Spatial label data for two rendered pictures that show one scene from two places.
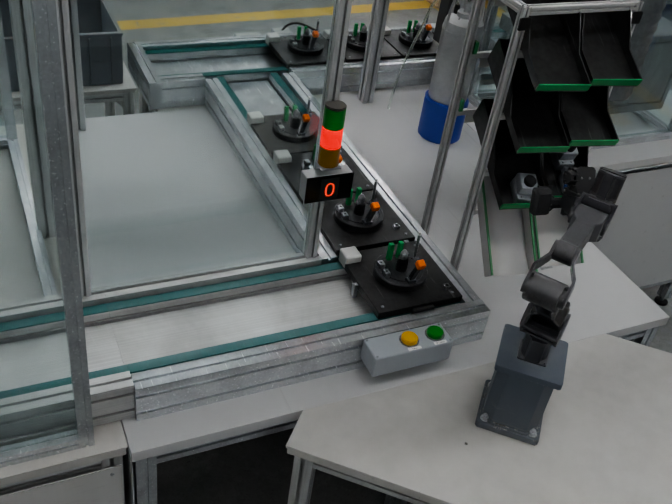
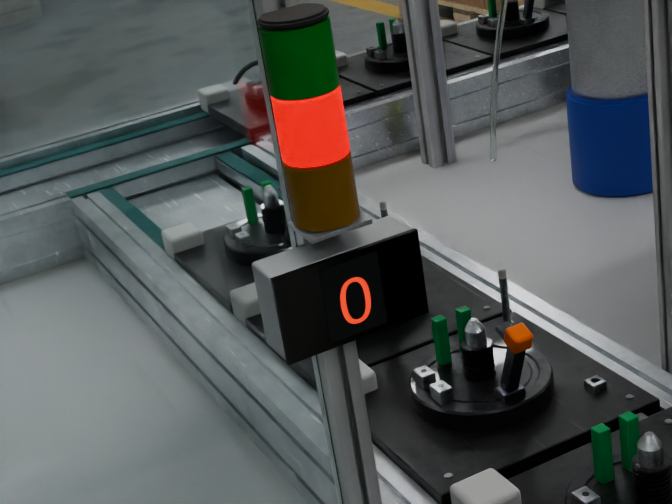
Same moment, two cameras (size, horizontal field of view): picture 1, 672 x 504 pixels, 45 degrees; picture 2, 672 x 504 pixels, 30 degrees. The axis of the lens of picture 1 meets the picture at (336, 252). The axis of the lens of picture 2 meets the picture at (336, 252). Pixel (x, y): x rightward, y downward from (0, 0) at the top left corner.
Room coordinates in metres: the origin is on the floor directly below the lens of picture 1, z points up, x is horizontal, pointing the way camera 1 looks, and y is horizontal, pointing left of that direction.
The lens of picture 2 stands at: (0.80, -0.05, 1.61)
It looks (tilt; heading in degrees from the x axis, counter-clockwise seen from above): 24 degrees down; 6
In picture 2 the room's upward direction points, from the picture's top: 9 degrees counter-clockwise
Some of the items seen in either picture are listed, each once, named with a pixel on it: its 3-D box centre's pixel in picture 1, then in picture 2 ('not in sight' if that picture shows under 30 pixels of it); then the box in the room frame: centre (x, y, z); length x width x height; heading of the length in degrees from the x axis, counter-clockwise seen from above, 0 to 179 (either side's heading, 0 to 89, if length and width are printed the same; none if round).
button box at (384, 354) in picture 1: (406, 348); not in sight; (1.41, -0.20, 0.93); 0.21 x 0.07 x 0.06; 119
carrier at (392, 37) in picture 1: (417, 31); (510, 7); (3.18, -0.19, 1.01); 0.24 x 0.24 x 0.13; 29
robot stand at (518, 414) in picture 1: (521, 384); not in sight; (1.32, -0.46, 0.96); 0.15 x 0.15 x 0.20; 77
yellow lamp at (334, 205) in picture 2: (329, 154); (321, 187); (1.65, 0.05, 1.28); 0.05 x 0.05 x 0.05
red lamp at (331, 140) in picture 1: (331, 135); (310, 123); (1.65, 0.05, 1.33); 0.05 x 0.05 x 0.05
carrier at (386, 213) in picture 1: (360, 205); (477, 354); (1.86, -0.05, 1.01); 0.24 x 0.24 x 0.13; 29
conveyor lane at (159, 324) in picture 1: (286, 307); not in sight; (1.51, 0.10, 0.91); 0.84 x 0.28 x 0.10; 119
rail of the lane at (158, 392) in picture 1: (322, 352); not in sight; (1.37, -0.01, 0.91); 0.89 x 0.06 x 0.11; 119
